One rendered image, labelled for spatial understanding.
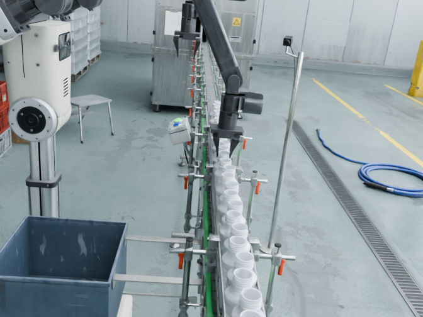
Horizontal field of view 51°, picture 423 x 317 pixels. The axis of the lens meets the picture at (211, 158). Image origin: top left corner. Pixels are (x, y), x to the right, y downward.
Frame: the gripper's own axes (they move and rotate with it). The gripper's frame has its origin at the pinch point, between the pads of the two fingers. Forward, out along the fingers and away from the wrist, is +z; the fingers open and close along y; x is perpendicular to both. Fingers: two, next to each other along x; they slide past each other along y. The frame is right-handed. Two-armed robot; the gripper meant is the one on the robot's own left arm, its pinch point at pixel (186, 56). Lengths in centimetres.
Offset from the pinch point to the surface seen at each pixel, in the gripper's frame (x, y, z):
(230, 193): 73, -16, 24
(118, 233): 56, 16, 49
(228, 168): 55, -16, 24
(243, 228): 91, -18, 24
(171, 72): -424, 27, 80
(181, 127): 3.4, -0.4, 28.6
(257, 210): -148, -65, 139
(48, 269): 56, 38, 64
